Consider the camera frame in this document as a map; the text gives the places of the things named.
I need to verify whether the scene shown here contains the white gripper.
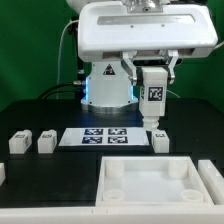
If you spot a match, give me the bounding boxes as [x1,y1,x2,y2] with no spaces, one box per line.
[78,1,218,86]

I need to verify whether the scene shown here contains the AprilTag base sheet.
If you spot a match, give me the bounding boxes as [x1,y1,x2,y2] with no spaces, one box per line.
[59,127,149,146]

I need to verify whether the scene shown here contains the white square tabletop part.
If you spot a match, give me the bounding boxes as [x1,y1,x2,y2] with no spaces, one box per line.
[96,156,213,207]

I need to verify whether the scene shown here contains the white cable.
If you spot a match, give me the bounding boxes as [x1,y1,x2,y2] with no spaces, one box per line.
[55,19,81,100]

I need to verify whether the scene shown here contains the black cable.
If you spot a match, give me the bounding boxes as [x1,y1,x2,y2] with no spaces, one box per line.
[37,81,87,100]

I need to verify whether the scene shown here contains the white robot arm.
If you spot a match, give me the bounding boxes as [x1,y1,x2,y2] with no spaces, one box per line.
[66,0,218,117]

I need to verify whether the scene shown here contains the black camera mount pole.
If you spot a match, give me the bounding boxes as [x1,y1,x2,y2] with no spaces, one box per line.
[68,21,86,81]

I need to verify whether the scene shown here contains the white L-shaped obstacle fence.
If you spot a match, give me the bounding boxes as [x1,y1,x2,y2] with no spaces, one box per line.
[0,160,224,224]

